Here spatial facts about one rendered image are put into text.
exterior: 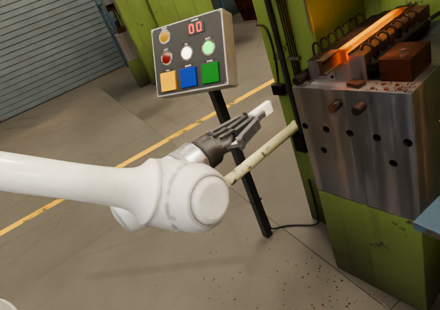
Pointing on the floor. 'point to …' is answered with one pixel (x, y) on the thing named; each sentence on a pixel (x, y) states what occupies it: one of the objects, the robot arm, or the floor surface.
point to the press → (152, 13)
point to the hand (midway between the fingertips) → (260, 112)
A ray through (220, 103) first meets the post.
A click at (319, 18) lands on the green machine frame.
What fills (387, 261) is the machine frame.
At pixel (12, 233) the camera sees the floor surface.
